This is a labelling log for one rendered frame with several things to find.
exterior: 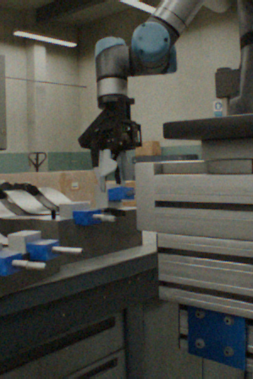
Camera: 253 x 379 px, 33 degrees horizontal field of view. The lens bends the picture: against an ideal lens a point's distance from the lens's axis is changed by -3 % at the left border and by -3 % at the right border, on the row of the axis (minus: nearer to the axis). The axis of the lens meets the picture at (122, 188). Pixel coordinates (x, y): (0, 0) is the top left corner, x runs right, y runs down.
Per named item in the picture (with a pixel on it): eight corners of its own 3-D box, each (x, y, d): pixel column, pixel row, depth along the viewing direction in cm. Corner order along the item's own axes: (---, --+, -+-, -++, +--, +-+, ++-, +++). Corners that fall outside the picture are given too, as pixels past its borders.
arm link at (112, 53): (127, 33, 99) (90, 36, 100) (129, 75, 98) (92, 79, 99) (130, 47, 107) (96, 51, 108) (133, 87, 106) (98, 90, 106)
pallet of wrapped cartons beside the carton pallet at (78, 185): (106, 246, 537) (103, 169, 531) (61, 258, 473) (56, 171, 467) (39, 239, 610) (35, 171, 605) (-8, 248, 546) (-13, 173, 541)
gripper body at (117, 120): (120, 145, 94) (118, 91, 95) (91, 152, 99) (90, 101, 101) (143, 150, 99) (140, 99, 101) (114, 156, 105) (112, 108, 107)
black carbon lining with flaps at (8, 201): (105, 217, 104) (103, 177, 103) (52, 226, 92) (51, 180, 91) (18, 211, 126) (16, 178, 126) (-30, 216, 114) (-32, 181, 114)
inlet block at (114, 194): (156, 203, 94) (155, 178, 95) (141, 201, 91) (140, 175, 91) (111, 210, 103) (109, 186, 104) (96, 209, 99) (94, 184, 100)
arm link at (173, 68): (178, 67, 94) (129, 71, 95) (177, 77, 105) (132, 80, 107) (175, 33, 94) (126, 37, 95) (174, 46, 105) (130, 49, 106)
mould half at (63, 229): (142, 244, 105) (140, 188, 104) (60, 266, 85) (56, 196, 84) (18, 229, 137) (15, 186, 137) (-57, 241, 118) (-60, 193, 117)
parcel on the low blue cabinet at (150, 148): (162, 155, 849) (161, 140, 847) (151, 156, 824) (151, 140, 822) (145, 156, 876) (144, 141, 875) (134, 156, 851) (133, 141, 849)
